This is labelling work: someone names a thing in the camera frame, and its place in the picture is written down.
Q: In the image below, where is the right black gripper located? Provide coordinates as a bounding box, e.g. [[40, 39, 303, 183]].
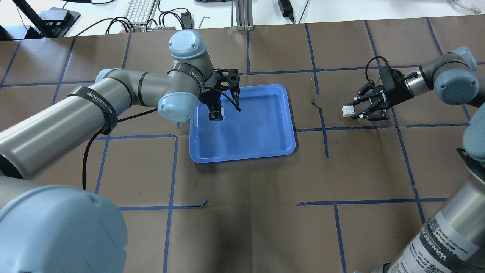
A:
[[347, 67, 414, 121]]

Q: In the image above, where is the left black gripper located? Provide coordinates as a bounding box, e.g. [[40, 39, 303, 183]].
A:
[[199, 68, 241, 121]]

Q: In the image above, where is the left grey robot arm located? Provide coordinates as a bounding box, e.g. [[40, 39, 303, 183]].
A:
[[0, 30, 240, 273]]

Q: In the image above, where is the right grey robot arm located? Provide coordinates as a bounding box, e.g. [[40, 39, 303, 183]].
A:
[[342, 46, 485, 273]]

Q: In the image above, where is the blue plastic tray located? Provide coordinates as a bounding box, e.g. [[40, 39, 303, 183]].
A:
[[189, 84, 296, 163]]

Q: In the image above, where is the small black power brick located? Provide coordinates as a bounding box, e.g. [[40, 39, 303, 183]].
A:
[[180, 11, 193, 30]]

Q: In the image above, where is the brown paper table mat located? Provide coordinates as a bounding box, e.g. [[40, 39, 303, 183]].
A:
[[0, 17, 485, 273]]

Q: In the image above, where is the black power adapter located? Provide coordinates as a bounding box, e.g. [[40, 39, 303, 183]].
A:
[[277, 0, 296, 24]]

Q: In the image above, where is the white computer keyboard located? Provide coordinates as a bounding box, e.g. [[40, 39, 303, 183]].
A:
[[122, 0, 158, 26]]

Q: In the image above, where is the aluminium frame post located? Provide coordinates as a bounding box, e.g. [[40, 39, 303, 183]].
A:
[[234, 0, 254, 31]]

